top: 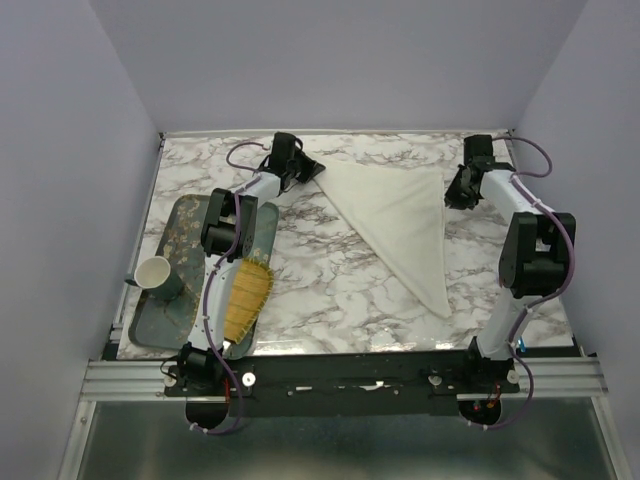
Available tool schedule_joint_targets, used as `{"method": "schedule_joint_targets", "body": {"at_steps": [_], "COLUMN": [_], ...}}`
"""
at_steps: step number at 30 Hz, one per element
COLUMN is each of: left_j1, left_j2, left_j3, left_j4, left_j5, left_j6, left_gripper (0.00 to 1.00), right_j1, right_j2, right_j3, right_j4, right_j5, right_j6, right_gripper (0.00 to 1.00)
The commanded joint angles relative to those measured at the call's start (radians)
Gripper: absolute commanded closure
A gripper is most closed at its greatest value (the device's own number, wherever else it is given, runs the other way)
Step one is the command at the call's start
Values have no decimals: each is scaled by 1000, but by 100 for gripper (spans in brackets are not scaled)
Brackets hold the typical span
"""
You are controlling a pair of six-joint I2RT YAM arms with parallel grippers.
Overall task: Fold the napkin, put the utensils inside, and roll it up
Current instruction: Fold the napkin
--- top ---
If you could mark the white cup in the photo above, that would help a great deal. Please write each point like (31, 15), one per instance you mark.
(157, 278)

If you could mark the cream cloth napkin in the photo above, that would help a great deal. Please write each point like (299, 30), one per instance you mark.
(400, 215)

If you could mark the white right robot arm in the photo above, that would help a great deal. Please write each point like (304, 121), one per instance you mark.
(537, 260)

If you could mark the yellow bamboo mat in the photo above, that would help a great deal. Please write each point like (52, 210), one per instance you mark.
(251, 289)

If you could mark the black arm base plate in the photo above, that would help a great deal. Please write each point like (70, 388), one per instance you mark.
(410, 382)

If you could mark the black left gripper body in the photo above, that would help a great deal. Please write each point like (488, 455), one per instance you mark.
(290, 166)

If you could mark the green floral metal tray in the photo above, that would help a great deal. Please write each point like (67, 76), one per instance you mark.
(165, 324)

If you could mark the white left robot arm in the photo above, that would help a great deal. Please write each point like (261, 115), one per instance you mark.
(227, 237)

